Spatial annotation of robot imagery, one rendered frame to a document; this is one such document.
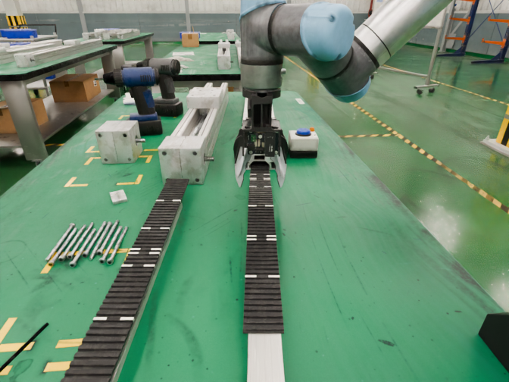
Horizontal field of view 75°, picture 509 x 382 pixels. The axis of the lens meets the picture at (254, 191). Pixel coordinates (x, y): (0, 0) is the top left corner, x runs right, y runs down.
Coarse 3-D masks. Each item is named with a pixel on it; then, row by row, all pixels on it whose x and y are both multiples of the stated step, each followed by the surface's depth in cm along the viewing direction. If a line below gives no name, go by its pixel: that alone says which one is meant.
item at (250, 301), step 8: (248, 296) 45; (256, 296) 45; (264, 296) 45; (272, 296) 45; (280, 296) 45; (248, 304) 44; (256, 304) 44; (264, 304) 44; (272, 304) 44; (280, 304) 44
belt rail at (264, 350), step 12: (252, 336) 40; (264, 336) 40; (276, 336) 40; (252, 348) 39; (264, 348) 39; (276, 348) 39; (252, 360) 37; (264, 360) 37; (276, 360) 37; (252, 372) 36; (264, 372) 36; (276, 372) 36
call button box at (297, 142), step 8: (296, 136) 96; (304, 136) 96; (312, 136) 96; (288, 144) 102; (296, 144) 95; (304, 144) 95; (312, 144) 95; (296, 152) 97; (304, 152) 96; (312, 152) 96
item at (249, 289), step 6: (246, 288) 47; (252, 288) 47; (258, 288) 47; (264, 288) 47; (270, 288) 47; (276, 288) 47; (246, 294) 46; (252, 294) 46; (258, 294) 46; (264, 294) 46; (270, 294) 46; (276, 294) 46
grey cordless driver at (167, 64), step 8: (136, 64) 131; (144, 64) 129; (152, 64) 128; (160, 64) 128; (168, 64) 127; (176, 64) 128; (160, 72) 130; (168, 72) 129; (176, 72) 129; (160, 80) 132; (168, 80) 132; (160, 88) 134; (168, 88) 133; (160, 96) 139; (168, 96) 134; (160, 104) 135; (168, 104) 134; (176, 104) 135; (160, 112) 136; (168, 112) 135; (176, 112) 135
